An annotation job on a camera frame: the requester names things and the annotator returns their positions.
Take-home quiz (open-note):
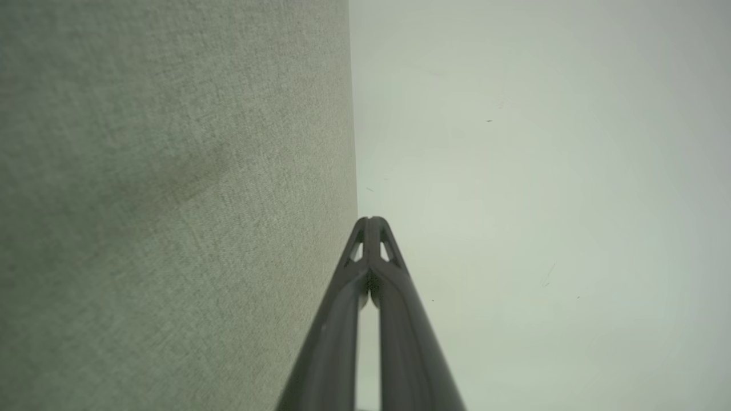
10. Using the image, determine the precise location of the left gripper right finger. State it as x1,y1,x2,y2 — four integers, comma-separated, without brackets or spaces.
371,216,467,411

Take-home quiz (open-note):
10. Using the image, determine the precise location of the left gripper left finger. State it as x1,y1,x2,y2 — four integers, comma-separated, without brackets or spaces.
276,216,373,411

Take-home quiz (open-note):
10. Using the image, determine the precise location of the grey fabric sofa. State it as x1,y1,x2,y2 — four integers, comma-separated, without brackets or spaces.
0,0,359,411

